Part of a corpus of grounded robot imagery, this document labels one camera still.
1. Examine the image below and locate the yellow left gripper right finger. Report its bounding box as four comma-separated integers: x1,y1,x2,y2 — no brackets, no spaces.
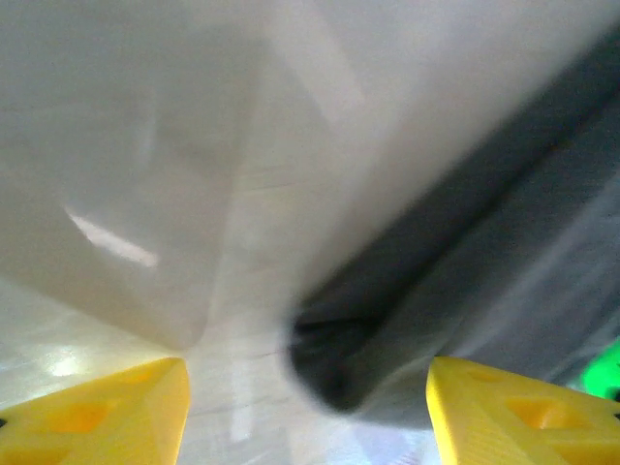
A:
425,356,620,465

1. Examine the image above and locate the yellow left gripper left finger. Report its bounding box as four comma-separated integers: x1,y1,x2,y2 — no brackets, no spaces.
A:
0,356,191,465

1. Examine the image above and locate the dark grey t-shirt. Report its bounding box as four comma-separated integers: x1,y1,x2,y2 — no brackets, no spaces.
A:
285,18,620,432

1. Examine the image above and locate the green plastic basket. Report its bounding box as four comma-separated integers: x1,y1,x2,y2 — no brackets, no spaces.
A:
573,336,620,403

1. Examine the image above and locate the beige table mat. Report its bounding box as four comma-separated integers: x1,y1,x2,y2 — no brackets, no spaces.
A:
0,0,620,465

